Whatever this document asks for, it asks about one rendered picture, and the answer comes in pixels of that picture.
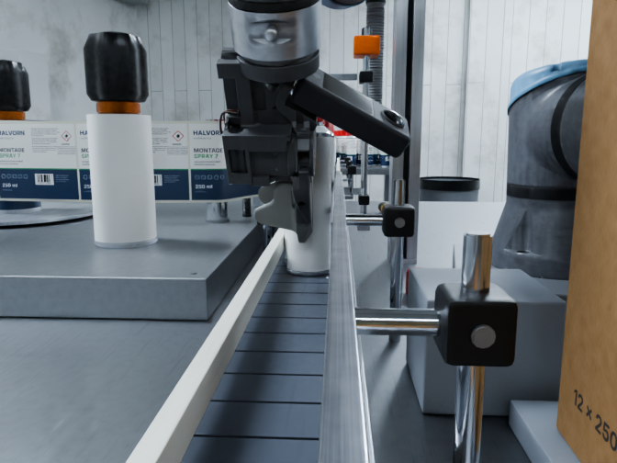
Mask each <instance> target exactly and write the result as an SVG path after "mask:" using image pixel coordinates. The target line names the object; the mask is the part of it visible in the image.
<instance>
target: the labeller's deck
mask: <svg viewBox="0 0 617 463"><path fill-rule="evenodd" d="M227 204H228V218H230V221H229V222H224V223H207V222H205V218H207V217H208V215H207V203H155V213H156V232H157V237H158V241H157V242H156V243H154V244H150V245H146V246H142V247H134V248H118V249H115V248H102V247H98V246H96V245H95V230H94V216H93V215H90V216H86V217H82V218H77V219H71V220H60V221H52V222H43V223H33V224H22V225H7V226H0V317H49V318H99V319H151V320H201V321H206V320H208V318H209V317H210V316H211V314H212V313H213V311H214V310H215V309H216V308H217V306H218V305H219V304H220V302H221V301H222V299H223V298H224V297H225V295H226V294H227V292H228V291H229V290H230V288H231V287H232V285H233V284H234V282H235V281H236V280H237V278H238V277H239V275H240V274H241V272H242V271H243V269H244V268H245V267H246V266H247V265H248V263H249V262H250V261H251V259H252V258H253V256H254V255H255V253H256V252H257V251H258V249H259V248H260V246H261V245H262V244H263V242H264V226H263V225H258V224H257V220H256V219H255V218H254V211H255V209H257V208H258V207H260V206H253V205H252V199H251V214H252V216H251V217H243V216H242V199H238V200H232V201H228V202H227Z"/></svg>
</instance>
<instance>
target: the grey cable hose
mask: <svg viewBox="0 0 617 463"><path fill-rule="evenodd" d="M365 5H366V6H367V9H366V10H367V11H366V13H367V14H366V15H367V17H366V23H365V24H366V27H367V28H371V29H372V35H379V36H380V54H379V56H378V58H376V59H370V64H369V71H373V72H374V76H373V83H372V84H371V85H369V97H370V98H372V99H374V100H375V101H376V102H378V103H380V104H381V105H382V104H383V103H382V101H383V100H382V98H383V97H382V93H383V92H382V90H383V89H382V87H384V86H382V85H383V84H382V83H383V82H384V81H382V80H383V79H384V78H383V76H384V75H383V71H384V70H383V68H384V67H383V65H384V64H383V60H384V59H383V57H384V56H383V54H384V53H383V52H384V51H383V49H384V48H383V47H384V46H385V45H384V43H385V42H384V35H385V34H384V32H385V31H384V26H385V25H384V24H385V22H384V21H385V19H384V18H385V17H384V15H385V14H384V13H385V11H384V10H385V8H384V6H385V5H386V0H365Z"/></svg>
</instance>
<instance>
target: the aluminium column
mask: <svg viewBox="0 0 617 463"><path fill-rule="evenodd" d="M425 18H426V0H394V15H393V51H392V87H391V110H393V111H396V112H397V113H399V115H400V116H402V117H404V118H405V119H406V120H407V122H408V126H409V135H410V144H409V145H408V147H407V148H406V149H405V151H404V152H403V153H402V154H401V155H400V157H397V158H394V157H392V156H390V159H389V196H388V204H392V195H393V180H394V179H404V180H405V204H410V205H411V206H412V207H413V208H415V233H414V235H413V236H412V237H404V240H403V264H417V252H418V227H419V200H420V174H421V123H422V97H423V70H424V44H425ZM387 259H388V261H389V263H390V264H391V237H387Z"/></svg>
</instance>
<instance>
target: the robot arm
mask: <svg viewBox="0 0 617 463"><path fill-rule="evenodd" d="M364 1H365V0H228V4H229V12H230V28H231V36H232V44H233V47H223V49H222V53H221V57H220V59H218V61H217V63H216V65H217V71H218V78H219V79H223V85H224V92H225V99H226V106H227V110H225V111H223V112H222V113H221V115H220V118H219V131H220V133H221V134H222V142H223V149H224V155H225V161H226V167H227V174H228V180H229V184H249V186H261V188H260V189H259V191H258V198H259V199H260V200H261V201H262V202H263V203H264V205H262V206H261V207H258V208H257V209H255V211H254V218H255V219H256V220H257V221H258V222H259V223H261V224H263V225H268V226H273V227H276V228H281V229H286V230H290V231H293V232H295V233H296V234H297V238H298V242H299V243H304V242H305V241H306V240H307V239H308V237H309V236H310V235H311V234H312V232H313V187H314V175H315V163H316V147H317V120H318V117H320V118H322V119H324V120H326V121H328V122H330V123H331V124H332V125H334V126H336V127H338V128H340V129H342V130H344V131H346V132H348V133H350V134H352V135H353V136H354V137H356V138H358V139H360V140H362V141H364V142H366V143H368V144H370V145H372V146H373V147H375V148H377V149H378V150H380V151H382V152H384V153H386V154H388V155H390V156H392V157H394V158H397V157H400V155H401V154H402V153H403V152H404V151H405V149H406V148H407V147H408V145H409V144H410V135H409V126H408V122H407V120H406V119H405V118H404V117H402V116H400V115H399V113H397V112H396V111H393V110H391V109H389V108H387V107H385V106H383V105H381V104H380V103H378V102H376V101H375V100H374V99H372V98H370V97H368V96H366V95H364V94H362V93H361V92H359V91H357V90H355V89H354V88H352V87H350V86H349V85H347V84H345V83H343V82H342V81H340V80H338V79H336V78H335V77H333V76H331V75H329V74H327V73H325V72H323V71H322V70H321V69H319V68H320V46H321V43H322V41H321V5H324V6H326V7H328V8H331V9H336V10H343V9H347V8H350V7H352V6H358V5H360V4H362V3H363V2H364ZM587 63H588V59H580V60H573V61H566V62H561V63H557V64H548V65H545V66H541V67H538V68H534V69H531V70H530V71H527V72H525V73H522V74H521V75H519V76H518V77H517V78H516V79H515V80H514V81H513V83H512V85H511V88H510V103H509V104H508V107H507V114H508V116H509V130H508V160H507V189H506V202H505V206H504V208H503V211H502V213H501V215H500V218H499V222H498V225H497V228H496V230H495V232H494V235H493V243H492V258H491V264H492V265H493V266H495V267H496V268H498V269H520V270H522V271H523V272H525V273H526V274H527V275H529V276H530V277H537V278H545V279H556V280H569V269H570V259H571V248H572V237H573V226H574V215H575V205H576V194H577V182H578V161H579V151H580V140H581V129H582V118H583V107H584V96H585V85H586V74H587ZM292 89H293V91H291V90H292ZM225 113H228V114H227V117H226V119H225ZM222 116H223V120H224V125H225V128H224V131H222V127H221V121H222ZM271 181H274V182H273V183H271Z"/></svg>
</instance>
